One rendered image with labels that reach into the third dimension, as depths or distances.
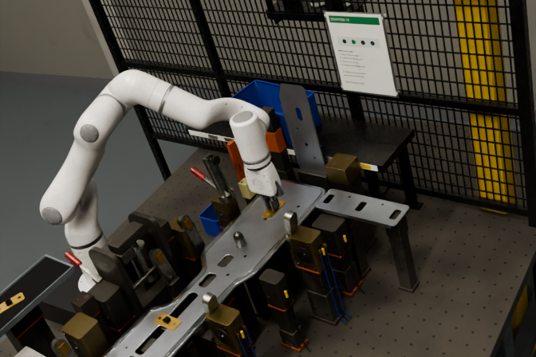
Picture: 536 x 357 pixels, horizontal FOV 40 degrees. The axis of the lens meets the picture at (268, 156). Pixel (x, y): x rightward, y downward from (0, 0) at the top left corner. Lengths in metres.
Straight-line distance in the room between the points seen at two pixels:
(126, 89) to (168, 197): 1.12
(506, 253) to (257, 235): 0.80
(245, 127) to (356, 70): 0.59
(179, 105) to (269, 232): 0.49
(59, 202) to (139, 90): 0.52
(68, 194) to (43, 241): 2.22
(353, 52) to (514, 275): 0.87
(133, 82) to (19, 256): 2.63
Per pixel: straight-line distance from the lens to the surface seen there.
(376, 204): 2.26
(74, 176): 2.37
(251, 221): 2.33
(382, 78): 2.46
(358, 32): 2.41
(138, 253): 2.23
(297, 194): 2.38
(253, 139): 2.07
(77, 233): 2.53
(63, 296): 2.72
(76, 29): 5.99
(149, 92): 2.09
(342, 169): 2.33
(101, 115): 2.17
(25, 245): 4.66
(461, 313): 2.30
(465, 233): 2.56
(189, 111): 2.08
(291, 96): 2.32
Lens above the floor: 2.38
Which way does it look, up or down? 32 degrees down
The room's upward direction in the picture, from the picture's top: 18 degrees counter-clockwise
